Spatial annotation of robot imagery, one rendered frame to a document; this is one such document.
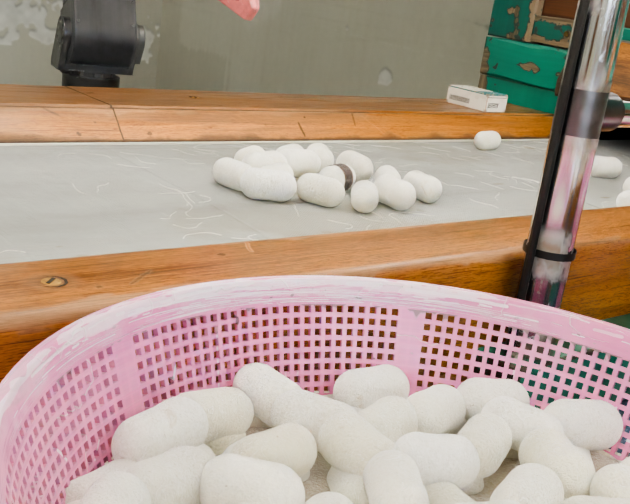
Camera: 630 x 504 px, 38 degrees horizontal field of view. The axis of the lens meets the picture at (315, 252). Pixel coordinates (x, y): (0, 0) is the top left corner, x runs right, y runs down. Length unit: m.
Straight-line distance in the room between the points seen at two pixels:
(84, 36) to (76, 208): 0.49
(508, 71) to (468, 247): 0.74
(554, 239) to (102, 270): 0.22
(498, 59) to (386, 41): 1.15
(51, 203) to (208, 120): 0.27
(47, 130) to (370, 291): 0.39
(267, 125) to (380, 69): 1.54
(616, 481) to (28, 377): 0.18
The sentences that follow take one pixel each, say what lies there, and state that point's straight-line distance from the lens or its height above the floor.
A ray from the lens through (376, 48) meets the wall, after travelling 2.36.
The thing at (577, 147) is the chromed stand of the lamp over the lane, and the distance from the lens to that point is 0.46.
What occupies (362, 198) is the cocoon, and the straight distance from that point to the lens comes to 0.60.
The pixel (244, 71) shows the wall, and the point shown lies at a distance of 2.73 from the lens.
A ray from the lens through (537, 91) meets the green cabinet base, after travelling 1.17.
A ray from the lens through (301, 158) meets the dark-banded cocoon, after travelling 0.67.
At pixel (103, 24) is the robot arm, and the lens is 1.02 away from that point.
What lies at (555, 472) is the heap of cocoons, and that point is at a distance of 0.32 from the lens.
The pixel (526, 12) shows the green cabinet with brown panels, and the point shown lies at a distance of 1.19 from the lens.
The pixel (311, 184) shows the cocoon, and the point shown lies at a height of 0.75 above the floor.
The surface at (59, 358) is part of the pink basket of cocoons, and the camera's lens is 0.29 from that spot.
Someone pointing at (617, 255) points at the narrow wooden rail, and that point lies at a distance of 0.56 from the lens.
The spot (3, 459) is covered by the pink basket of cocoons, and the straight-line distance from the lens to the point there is 0.24.
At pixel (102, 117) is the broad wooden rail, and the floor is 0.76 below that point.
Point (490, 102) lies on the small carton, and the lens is 1.05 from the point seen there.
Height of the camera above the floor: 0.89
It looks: 17 degrees down
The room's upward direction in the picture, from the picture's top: 8 degrees clockwise
